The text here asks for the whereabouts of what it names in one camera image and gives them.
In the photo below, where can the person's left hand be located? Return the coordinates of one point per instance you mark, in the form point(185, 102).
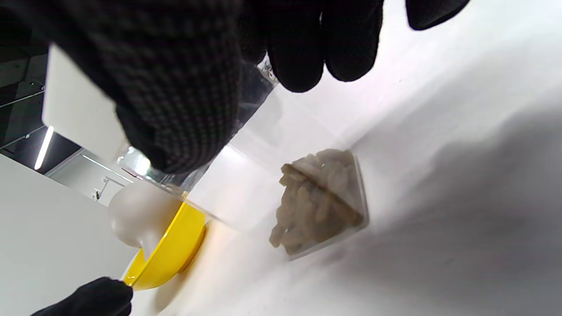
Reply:
point(88, 300)

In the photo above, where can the person's right hand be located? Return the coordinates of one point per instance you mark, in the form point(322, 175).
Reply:
point(184, 52)

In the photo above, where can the yellow bowl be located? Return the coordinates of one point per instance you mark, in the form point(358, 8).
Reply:
point(175, 250)

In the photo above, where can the clear plastic container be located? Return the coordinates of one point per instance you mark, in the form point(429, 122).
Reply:
point(281, 131)

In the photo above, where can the white plastic scoop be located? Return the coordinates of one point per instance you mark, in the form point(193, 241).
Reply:
point(140, 215)

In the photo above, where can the white flat panel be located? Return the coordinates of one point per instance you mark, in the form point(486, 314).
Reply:
point(79, 109)

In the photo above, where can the ceiling light strip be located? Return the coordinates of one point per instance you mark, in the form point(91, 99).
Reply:
point(44, 148)

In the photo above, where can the pile of beige pasta pieces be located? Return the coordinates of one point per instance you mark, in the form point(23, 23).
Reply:
point(316, 202)

